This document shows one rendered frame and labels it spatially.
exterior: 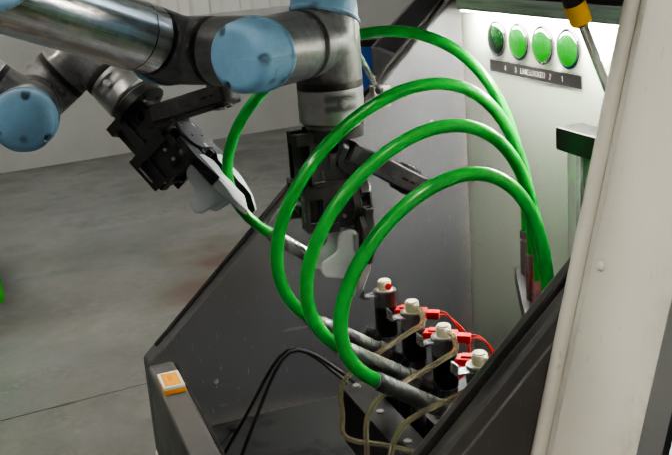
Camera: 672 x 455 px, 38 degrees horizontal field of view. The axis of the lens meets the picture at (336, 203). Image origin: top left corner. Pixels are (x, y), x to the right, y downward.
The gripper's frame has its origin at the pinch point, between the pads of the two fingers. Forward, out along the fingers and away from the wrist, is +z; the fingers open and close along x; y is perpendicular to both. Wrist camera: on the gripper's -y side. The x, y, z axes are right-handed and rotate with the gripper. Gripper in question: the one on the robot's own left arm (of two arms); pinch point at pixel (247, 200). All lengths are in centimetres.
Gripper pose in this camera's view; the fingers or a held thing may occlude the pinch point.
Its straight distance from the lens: 123.4
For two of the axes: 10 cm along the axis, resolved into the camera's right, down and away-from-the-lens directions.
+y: -6.9, 6.9, 2.3
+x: -2.7, 0.6, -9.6
